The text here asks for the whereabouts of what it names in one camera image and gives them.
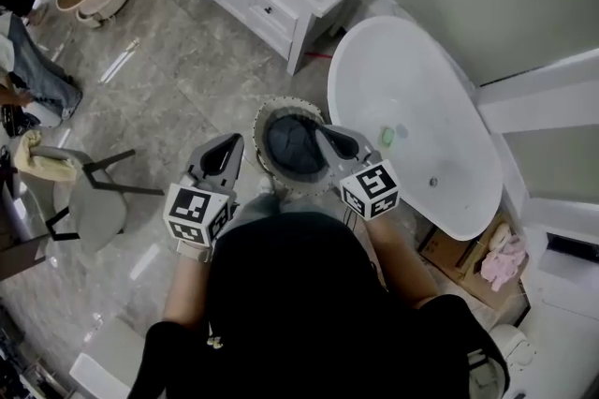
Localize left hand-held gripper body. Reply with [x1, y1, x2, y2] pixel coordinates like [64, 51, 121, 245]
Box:
[162, 166, 238, 249]

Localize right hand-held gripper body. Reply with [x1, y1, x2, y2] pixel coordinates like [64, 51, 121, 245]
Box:
[339, 147, 402, 222]

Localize dark grey cloth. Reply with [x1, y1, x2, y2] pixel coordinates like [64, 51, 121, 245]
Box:
[265, 115, 329, 176]

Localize round woven basket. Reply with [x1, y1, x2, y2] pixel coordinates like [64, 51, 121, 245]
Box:
[252, 96, 339, 198]

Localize person's left forearm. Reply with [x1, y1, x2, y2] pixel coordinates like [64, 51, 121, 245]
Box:
[161, 241, 215, 329]

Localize person's right forearm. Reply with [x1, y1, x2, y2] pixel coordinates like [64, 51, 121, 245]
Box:
[368, 212, 440, 310]

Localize white bathtub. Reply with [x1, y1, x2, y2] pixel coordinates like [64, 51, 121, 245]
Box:
[326, 15, 504, 243]

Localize pink cloth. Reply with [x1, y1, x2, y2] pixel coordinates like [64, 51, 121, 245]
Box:
[480, 234, 529, 293]

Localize cardboard box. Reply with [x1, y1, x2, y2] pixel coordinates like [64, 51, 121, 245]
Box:
[417, 214, 533, 313]

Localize grey chair with black legs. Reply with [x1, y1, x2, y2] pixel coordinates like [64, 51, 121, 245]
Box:
[13, 143, 166, 256]

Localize beige soft item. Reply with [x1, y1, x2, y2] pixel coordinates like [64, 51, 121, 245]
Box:
[488, 222, 512, 249]

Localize person's black shirt torso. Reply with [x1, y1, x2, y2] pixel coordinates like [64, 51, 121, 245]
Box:
[129, 208, 512, 399]

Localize yellow towel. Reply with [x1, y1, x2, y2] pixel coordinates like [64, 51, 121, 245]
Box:
[13, 129, 79, 183]

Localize black bag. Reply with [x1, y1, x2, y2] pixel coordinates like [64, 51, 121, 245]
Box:
[0, 103, 42, 140]

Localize white toilet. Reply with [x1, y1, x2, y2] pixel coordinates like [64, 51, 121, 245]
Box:
[467, 323, 535, 399]

